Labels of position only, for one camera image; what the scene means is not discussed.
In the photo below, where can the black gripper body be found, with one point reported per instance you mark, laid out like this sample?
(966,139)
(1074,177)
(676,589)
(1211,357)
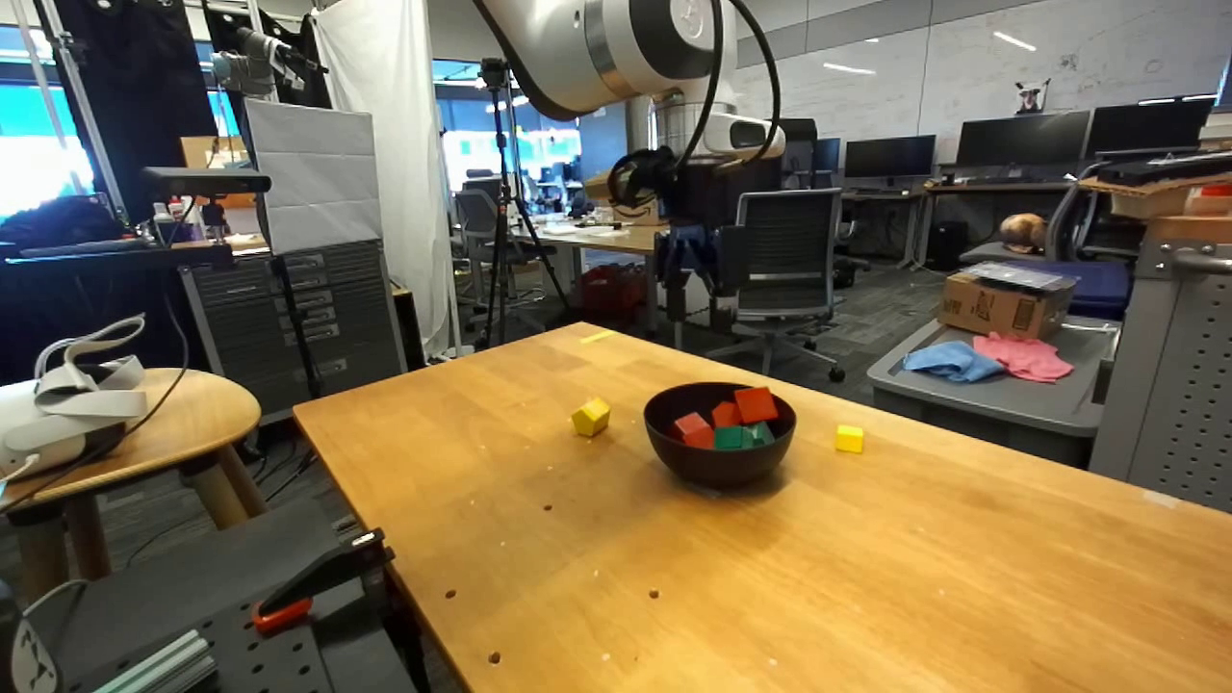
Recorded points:
(710,193)

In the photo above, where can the red wooden block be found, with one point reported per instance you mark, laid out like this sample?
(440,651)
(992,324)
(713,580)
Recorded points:
(694,434)
(724,413)
(755,404)

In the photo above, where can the yellow wooden block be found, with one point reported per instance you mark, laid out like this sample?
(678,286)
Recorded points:
(589,417)

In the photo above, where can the black bowl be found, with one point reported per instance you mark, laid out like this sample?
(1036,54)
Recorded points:
(719,472)

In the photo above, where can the red bin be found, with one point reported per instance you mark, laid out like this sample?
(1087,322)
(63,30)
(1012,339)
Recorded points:
(615,294)

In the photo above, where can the black mesh office chair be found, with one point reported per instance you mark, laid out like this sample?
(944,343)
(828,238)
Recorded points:
(785,250)

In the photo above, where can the wooden office desk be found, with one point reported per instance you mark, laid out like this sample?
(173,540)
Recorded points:
(589,238)

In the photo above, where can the large black screen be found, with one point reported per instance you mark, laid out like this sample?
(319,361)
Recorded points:
(799,159)

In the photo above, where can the black computer monitor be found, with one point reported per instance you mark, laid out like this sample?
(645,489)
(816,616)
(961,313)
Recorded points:
(1149,129)
(888,154)
(1021,139)

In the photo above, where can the small yellow block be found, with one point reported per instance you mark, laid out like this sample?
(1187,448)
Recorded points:
(850,442)

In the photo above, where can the blue cloth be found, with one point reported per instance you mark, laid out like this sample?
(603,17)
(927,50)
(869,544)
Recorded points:
(951,362)

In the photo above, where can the brown cardboard box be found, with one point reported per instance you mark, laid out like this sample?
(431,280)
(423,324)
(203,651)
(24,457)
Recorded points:
(993,313)

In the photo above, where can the brown rounded object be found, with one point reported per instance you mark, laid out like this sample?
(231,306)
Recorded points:
(1021,234)

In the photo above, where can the grey flat pad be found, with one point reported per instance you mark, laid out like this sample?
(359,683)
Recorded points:
(1021,280)

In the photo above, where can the pink cloth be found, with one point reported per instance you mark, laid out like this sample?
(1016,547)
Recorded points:
(1024,361)

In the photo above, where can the small grey side table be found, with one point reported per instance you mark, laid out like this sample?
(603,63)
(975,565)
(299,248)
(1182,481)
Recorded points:
(1012,404)

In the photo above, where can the grey office chair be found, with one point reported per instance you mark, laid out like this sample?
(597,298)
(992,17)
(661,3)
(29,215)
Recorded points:
(1064,217)

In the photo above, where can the white foam board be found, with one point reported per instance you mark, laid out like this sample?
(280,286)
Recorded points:
(308,177)

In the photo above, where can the dark grey filing cabinet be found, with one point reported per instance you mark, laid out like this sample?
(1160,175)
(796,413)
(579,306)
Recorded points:
(302,322)

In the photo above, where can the blue storage bin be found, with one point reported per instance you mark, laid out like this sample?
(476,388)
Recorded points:
(1101,292)

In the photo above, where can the black shelf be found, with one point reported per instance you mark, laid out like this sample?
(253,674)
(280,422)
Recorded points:
(204,184)

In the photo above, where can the small cardboard box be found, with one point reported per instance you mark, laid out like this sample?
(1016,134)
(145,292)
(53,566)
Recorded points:
(204,152)

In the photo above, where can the round wooden side table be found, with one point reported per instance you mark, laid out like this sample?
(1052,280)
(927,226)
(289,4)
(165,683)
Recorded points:
(192,417)

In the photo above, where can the black fabric panel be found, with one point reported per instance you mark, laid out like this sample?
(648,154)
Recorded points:
(122,102)

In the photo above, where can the dark perforated mounting plate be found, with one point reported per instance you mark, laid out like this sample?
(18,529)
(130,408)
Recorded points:
(165,589)

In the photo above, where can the white VR headset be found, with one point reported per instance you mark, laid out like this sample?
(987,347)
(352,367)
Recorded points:
(71,408)

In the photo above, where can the aluminium extrusion rail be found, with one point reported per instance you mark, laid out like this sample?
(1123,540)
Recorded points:
(158,665)

